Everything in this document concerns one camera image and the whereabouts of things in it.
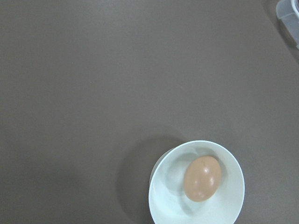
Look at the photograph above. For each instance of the brown egg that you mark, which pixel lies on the brown egg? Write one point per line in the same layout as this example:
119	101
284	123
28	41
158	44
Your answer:
202	178

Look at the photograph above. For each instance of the clear plastic egg box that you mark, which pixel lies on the clear plastic egg box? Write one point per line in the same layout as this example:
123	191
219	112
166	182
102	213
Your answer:
287	11

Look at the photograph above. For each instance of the white ceramic bowl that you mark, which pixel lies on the white ceramic bowl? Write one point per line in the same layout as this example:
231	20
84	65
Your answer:
168	203

